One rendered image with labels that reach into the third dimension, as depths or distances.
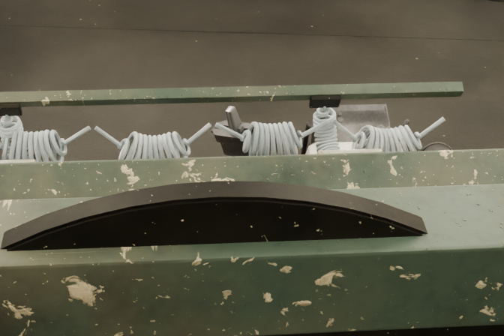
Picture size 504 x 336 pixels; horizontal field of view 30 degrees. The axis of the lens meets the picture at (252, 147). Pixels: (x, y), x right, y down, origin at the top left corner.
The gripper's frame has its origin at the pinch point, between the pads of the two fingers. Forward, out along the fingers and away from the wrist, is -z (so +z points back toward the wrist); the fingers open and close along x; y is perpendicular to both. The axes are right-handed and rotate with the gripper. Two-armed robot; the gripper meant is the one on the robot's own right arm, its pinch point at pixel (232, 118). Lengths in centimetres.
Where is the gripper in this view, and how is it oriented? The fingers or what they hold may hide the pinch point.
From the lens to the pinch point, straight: 213.6
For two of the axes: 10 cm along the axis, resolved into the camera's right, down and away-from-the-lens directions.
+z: 2.3, 7.5, 6.2
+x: 8.6, 1.3, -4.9
